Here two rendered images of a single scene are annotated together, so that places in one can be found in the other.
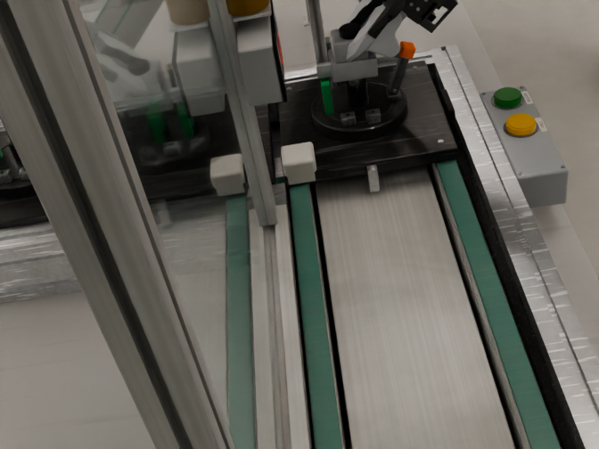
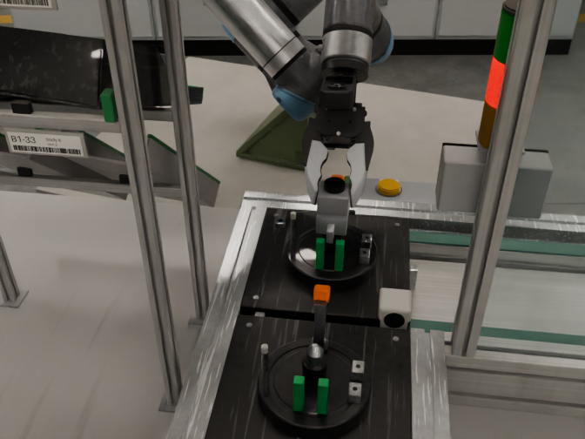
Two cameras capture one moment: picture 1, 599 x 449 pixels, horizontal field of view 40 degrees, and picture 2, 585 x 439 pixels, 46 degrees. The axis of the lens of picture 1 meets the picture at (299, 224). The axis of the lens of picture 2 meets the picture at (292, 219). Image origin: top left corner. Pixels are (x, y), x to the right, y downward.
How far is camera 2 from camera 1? 122 cm
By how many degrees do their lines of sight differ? 64
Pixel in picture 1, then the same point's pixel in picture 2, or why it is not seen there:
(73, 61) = not seen: outside the picture
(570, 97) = (290, 185)
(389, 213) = (438, 288)
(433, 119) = (364, 221)
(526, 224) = not seen: hidden behind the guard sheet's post
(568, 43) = (215, 166)
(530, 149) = (417, 192)
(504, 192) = (460, 216)
